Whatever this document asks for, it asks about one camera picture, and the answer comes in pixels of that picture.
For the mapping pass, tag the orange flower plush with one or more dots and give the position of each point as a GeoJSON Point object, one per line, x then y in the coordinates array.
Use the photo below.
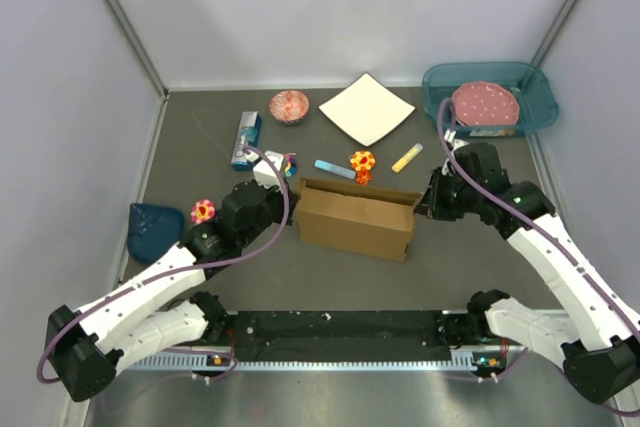
{"type": "Point", "coordinates": [362, 161]}

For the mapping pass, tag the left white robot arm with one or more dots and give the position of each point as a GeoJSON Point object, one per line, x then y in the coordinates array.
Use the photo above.
{"type": "Point", "coordinates": [88, 347]}

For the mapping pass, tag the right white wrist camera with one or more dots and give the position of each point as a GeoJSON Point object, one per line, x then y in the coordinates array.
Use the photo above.
{"type": "Point", "coordinates": [452, 139]}

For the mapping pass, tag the teal plastic bin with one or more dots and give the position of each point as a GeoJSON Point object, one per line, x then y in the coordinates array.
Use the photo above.
{"type": "Point", "coordinates": [528, 84]}

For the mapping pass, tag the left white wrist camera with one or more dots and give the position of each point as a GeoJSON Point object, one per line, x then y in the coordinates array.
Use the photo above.
{"type": "Point", "coordinates": [263, 174]}

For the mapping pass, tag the pink flower plush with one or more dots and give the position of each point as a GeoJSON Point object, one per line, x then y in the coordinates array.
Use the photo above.
{"type": "Point", "coordinates": [202, 211]}

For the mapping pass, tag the rainbow flower plush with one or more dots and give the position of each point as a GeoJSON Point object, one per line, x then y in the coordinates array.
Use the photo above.
{"type": "Point", "coordinates": [290, 166]}

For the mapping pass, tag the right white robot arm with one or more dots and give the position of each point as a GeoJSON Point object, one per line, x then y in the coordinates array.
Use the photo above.
{"type": "Point", "coordinates": [596, 345]}

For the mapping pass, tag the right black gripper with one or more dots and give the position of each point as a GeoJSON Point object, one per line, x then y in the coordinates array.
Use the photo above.
{"type": "Point", "coordinates": [430, 204]}

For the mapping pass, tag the red patterned bowl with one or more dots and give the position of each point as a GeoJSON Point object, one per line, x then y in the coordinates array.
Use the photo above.
{"type": "Point", "coordinates": [289, 107]}

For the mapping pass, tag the blue toothpaste box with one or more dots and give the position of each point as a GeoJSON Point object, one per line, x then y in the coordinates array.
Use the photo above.
{"type": "Point", "coordinates": [247, 135]}

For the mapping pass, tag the blue marker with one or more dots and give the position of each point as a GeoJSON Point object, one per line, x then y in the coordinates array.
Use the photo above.
{"type": "Point", "coordinates": [335, 169]}

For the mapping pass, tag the dark blue leaf dish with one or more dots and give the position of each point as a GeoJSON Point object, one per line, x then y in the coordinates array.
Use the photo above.
{"type": "Point", "coordinates": [152, 231]}

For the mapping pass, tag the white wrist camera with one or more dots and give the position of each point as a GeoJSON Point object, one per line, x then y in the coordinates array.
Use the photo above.
{"type": "Point", "coordinates": [452, 139]}
{"type": "Point", "coordinates": [263, 174]}

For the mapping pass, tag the pink polka dot plate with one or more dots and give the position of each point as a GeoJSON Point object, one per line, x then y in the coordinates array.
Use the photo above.
{"type": "Point", "coordinates": [482, 104]}

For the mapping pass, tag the red glitter ornament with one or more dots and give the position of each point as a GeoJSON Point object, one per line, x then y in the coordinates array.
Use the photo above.
{"type": "Point", "coordinates": [363, 177]}

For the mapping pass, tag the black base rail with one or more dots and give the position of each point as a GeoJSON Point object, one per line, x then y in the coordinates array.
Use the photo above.
{"type": "Point", "coordinates": [330, 336]}

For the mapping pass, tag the brown cardboard box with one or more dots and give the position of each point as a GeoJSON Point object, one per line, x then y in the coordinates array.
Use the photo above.
{"type": "Point", "coordinates": [350, 217]}

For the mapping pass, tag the white square plate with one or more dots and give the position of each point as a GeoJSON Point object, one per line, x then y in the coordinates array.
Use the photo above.
{"type": "Point", "coordinates": [366, 110]}

